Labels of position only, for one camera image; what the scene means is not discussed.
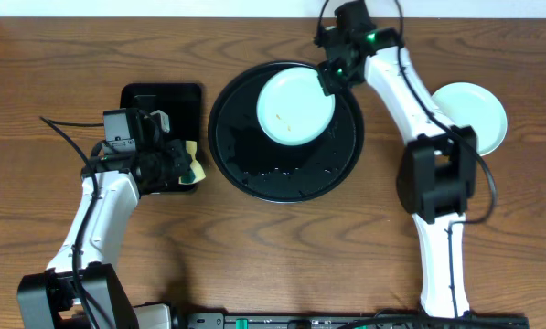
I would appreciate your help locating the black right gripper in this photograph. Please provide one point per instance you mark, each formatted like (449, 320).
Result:
(328, 85)

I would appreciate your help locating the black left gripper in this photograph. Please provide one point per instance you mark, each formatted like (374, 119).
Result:
(179, 160)

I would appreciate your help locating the yellow green scrub sponge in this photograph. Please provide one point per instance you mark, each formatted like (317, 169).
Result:
(196, 172)

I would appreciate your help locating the light blue plate top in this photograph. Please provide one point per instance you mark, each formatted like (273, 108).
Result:
(292, 108)

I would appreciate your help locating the light blue plate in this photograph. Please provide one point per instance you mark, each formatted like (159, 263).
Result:
(468, 104)
(292, 108)

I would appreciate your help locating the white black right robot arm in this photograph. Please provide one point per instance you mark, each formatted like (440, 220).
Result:
(437, 174)

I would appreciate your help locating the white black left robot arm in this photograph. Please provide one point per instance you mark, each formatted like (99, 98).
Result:
(80, 288)

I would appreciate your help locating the black rectangular tray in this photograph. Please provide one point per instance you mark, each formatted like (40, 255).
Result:
(182, 102)

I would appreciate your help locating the black round tray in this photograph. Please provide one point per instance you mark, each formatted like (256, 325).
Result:
(260, 167)

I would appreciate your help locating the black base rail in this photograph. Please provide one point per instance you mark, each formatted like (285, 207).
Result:
(383, 320)

